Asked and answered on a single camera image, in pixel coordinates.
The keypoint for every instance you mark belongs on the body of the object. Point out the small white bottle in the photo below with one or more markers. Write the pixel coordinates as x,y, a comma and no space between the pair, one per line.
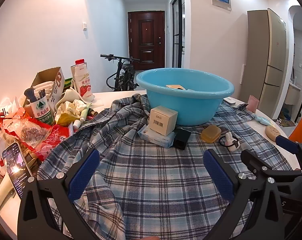
76,125

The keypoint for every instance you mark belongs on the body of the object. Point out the person's left hand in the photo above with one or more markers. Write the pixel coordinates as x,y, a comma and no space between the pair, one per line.
151,238

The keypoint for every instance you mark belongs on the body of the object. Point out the light blue wet wipes pack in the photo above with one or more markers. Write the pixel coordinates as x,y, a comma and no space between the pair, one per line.
153,136

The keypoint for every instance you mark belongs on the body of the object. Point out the pale green tube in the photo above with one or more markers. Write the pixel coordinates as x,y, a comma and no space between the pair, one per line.
85,112

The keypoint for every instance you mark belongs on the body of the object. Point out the grey plaid cloth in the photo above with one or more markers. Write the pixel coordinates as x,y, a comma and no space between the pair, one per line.
146,180

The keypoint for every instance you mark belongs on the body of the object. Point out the small black box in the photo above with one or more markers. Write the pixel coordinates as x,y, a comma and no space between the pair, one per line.
181,138

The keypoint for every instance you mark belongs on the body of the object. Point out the white sink cabinet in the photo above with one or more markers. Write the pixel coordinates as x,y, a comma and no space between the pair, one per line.
293,93

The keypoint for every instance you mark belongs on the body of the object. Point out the crumpled white tissues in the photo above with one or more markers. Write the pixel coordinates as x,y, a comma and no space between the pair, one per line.
73,106

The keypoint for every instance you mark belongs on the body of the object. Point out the open cardboard box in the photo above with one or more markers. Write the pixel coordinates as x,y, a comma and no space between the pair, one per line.
58,82

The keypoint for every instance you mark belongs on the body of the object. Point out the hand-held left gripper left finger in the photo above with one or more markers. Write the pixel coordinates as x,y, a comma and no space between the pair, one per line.
83,175

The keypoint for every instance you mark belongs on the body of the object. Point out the cream plastic scoop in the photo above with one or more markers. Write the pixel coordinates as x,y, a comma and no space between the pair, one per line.
69,94

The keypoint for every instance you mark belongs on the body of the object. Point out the dark glass bottle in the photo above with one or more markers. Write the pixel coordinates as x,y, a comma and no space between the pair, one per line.
93,113

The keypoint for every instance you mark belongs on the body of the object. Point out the strawberry milk bottle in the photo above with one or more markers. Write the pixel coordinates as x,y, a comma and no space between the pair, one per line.
83,82

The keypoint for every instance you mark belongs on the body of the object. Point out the beige refrigerator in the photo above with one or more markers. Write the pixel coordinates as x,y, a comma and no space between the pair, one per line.
266,60

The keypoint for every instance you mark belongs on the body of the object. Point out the red snack bag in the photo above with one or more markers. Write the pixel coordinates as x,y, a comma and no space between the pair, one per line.
40,135

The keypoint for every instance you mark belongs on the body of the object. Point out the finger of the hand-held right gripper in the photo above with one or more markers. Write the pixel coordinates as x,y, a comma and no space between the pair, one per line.
287,143
253,160

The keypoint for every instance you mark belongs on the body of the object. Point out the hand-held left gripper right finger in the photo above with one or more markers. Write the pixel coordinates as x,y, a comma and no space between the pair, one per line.
218,175

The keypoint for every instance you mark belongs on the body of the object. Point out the grey fluffy makeup brush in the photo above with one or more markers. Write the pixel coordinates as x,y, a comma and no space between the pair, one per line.
30,93

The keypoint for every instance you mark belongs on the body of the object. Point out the small white cardboard box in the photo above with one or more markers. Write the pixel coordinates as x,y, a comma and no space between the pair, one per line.
163,121

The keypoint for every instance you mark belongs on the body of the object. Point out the black framed glass door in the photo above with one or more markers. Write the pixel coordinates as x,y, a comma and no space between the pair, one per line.
178,30

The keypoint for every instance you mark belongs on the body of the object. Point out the clear plastic bag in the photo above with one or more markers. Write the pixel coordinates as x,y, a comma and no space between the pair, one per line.
9,106

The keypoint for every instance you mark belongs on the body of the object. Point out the beige oval brush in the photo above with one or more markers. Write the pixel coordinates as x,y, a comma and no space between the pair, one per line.
275,133

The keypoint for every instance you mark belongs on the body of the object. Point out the yellow plastic bag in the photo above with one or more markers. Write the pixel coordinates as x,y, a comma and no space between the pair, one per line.
64,119

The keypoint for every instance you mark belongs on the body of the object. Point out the small white case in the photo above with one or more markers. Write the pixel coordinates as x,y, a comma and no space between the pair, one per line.
229,100

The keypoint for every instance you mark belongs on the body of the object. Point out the blue plastic basin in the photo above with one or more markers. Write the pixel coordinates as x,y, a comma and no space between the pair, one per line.
191,105

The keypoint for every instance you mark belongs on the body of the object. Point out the pink cup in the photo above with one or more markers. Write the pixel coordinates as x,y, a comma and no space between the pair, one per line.
253,103

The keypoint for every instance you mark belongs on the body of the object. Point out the white wall switch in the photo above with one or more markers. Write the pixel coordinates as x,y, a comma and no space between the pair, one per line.
85,26

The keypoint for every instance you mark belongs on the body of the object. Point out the dark red entrance door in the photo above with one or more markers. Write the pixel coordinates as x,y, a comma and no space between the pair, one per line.
146,40

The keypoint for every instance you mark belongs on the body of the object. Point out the light blue plastic tube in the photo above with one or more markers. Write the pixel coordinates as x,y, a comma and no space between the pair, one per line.
262,120

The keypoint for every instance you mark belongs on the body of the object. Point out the green packet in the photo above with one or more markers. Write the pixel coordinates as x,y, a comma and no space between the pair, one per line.
68,83

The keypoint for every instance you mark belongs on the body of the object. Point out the amber soap box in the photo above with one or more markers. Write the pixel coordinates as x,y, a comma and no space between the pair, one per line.
210,133

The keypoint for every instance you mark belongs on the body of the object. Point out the black bicycle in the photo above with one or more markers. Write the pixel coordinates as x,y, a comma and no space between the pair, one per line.
122,77

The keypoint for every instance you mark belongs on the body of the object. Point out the orange chair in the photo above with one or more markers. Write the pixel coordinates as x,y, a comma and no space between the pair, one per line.
301,135

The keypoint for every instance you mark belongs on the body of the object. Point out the smartphone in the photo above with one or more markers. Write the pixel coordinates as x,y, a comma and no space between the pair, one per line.
17,170

